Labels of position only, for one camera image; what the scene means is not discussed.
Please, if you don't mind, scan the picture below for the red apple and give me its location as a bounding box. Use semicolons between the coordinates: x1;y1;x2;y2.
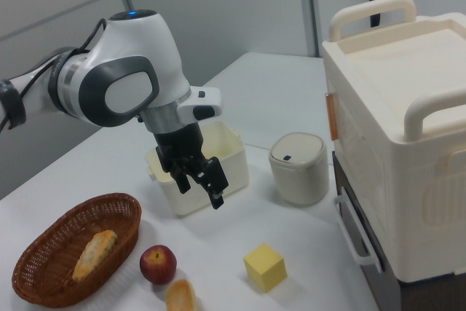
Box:
139;244;178;286

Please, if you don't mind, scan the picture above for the grey partition post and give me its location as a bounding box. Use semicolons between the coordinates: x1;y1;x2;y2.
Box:
300;0;325;59

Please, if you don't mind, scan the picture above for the brown wicker basket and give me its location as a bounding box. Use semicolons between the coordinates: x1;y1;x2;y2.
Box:
11;192;142;309

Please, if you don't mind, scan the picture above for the cream toy cabinet with handles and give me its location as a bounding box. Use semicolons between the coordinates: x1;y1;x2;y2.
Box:
321;0;466;285

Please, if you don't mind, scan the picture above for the golden bread roll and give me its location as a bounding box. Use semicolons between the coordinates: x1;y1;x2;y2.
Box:
165;278;197;311

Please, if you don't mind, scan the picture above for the flat toasted bread slice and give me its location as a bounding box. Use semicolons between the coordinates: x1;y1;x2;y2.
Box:
71;229;119;283

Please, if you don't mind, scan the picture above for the cream open plastic box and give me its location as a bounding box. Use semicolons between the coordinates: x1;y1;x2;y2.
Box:
144;120;249;217

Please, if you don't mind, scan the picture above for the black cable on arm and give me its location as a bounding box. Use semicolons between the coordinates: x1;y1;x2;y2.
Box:
0;17;108;132

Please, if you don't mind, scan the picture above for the yellow cube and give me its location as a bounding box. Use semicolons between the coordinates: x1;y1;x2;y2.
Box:
242;242;288;294

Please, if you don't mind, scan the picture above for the small cream lidded bin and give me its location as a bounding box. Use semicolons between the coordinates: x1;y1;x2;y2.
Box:
268;131;331;207

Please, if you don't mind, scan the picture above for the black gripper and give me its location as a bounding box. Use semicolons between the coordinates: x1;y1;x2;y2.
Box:
151;123;230;210

